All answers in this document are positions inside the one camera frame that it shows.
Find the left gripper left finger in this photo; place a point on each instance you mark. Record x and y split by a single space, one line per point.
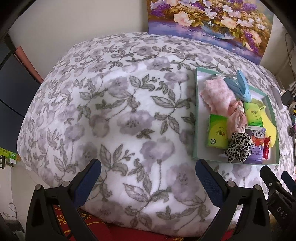
42 222

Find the yellow green sponge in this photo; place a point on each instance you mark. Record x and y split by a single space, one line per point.
269 126

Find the teal white shallow tray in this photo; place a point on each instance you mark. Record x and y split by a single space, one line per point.
201 151

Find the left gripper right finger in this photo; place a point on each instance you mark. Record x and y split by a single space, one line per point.
253 222

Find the flower painting canvas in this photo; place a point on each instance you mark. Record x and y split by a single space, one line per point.
241 27

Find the pink white fluffy cloth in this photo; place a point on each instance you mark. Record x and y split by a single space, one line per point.
217 96

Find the purple baby wipes pack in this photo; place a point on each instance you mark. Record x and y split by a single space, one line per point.
257 135

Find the leopard print scrunchie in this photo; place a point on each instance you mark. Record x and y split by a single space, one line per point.
239 147

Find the red ring band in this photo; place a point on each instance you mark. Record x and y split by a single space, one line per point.
266 148

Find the white power strip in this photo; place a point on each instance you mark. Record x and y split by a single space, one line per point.
277 97

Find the dark cabinet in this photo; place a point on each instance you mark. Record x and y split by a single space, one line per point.
17 89

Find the grey floral blanket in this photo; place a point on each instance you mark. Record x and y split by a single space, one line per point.
129 101

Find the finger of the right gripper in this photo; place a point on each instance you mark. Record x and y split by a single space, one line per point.
289 182

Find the blue face mask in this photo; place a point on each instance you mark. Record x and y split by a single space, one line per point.
239 86

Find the pink floral scrunchie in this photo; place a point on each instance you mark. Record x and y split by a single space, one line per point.
237 121

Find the lime green cloth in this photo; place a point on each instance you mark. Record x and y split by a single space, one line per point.
260 104

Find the green tissue pack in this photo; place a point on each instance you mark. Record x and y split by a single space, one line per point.
253 114
217 132

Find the black power adapter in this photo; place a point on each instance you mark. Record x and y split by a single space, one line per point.
287 98

